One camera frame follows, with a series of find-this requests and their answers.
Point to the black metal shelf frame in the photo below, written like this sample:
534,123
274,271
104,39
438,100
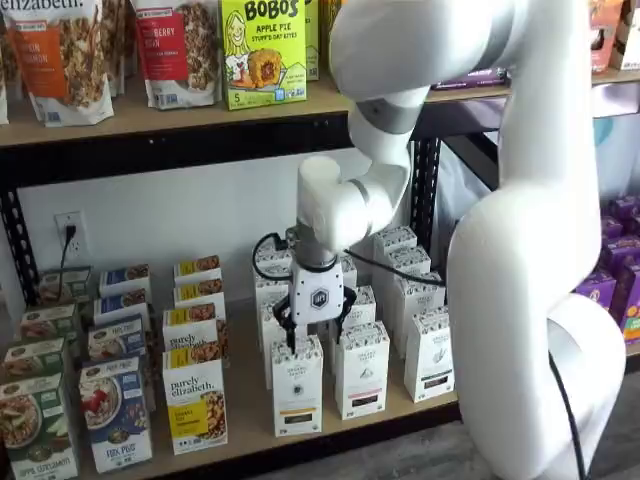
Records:
150,165

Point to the brown granola bag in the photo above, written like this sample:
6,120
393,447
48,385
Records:
120,45

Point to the white tea box pink strip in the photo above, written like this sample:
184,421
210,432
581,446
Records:
349,274
365,305
360,375

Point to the green apple oatmeal box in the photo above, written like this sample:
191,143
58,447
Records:
65,287
35,430
47,322
35,357

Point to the green snack box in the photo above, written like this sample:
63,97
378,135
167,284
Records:
312,40

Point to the white wall outlet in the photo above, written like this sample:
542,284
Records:
75,220

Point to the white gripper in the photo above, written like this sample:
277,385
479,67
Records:
317,300

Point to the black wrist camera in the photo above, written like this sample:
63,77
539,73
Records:
287,240

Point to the white teal banner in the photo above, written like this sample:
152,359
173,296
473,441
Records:
602,130

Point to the white yellow granola box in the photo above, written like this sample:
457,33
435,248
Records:
187,332
197,297
195,400
197,267

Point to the orange label granola bag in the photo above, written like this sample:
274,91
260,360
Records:
60,55

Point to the high wooden shelf board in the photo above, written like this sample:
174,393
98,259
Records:
150,120

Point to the white tea box yellow strip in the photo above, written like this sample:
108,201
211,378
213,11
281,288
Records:
267,350
274,263
264,292
297,390

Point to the orange snack box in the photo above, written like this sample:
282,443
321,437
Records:
600,35

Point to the white granola bag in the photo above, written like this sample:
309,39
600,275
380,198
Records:
3,75

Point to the green apple pie box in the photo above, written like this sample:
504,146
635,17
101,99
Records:
265,55

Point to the low wooden shelf board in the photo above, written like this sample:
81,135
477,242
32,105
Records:
250,400

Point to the wooden shelf board beside post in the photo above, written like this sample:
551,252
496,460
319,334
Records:
617,78

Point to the red label granola bag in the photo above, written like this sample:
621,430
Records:
175,50

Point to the purple snack box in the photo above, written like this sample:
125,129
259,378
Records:
622,252
611,227
627,295
627,207
597,290

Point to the white tea box dark strip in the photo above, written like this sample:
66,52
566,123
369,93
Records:
420,297
407,260
430,360
395,237

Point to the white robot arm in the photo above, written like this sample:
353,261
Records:
525,250

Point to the white snack box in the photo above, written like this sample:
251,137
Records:
627,35

